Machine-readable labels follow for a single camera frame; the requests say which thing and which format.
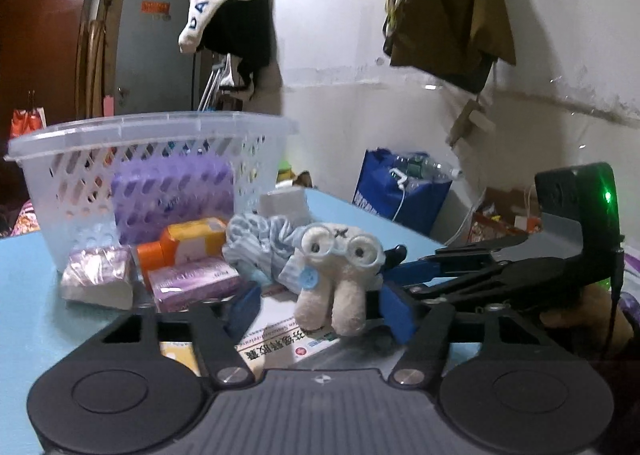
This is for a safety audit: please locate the orange capped bottle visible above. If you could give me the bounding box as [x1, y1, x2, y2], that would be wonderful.
[136, 218, 227, 289]

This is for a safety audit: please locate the right hand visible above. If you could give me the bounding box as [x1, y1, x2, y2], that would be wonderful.
[540, 284, 634, 348]

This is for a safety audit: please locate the printed white booklet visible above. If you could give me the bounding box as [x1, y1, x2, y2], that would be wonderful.
[235, 284, 340, 376]

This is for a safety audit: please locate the blue shopping bag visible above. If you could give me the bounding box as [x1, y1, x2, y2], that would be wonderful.
[352, 148, 463, 235]

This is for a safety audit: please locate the flat purple tissue pack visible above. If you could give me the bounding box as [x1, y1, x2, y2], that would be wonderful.
[149, 257, 242, 313]

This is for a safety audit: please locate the white plush toy with glasses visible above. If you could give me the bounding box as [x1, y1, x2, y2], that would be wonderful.
[294, 223, 386, 337]

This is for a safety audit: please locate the blue striped cloth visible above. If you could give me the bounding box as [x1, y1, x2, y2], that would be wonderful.
[222, 214, 311, 293]

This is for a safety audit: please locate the large purple tissue pack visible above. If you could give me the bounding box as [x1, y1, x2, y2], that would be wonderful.
[111, 154, 234, 245]

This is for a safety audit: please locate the clear plastic perforated basket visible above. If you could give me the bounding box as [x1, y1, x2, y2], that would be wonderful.
[6, 112, 297, 270]

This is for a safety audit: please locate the olive hanging coat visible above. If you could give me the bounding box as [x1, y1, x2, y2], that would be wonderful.
[383, 0, 516, 94]

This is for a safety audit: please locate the grey door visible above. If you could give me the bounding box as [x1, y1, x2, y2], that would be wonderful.
[113, 0, 195, 115]

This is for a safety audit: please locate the red white hanging bag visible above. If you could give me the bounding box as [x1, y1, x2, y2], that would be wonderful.
[10, 90, 47, 139]

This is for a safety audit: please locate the white black hanging jacket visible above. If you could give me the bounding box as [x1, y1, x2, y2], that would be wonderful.
[178, 0, 274, 102]

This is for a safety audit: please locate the dark red wooden wardrobe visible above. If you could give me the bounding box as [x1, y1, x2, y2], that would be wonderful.
[1, 0, 90, 137]

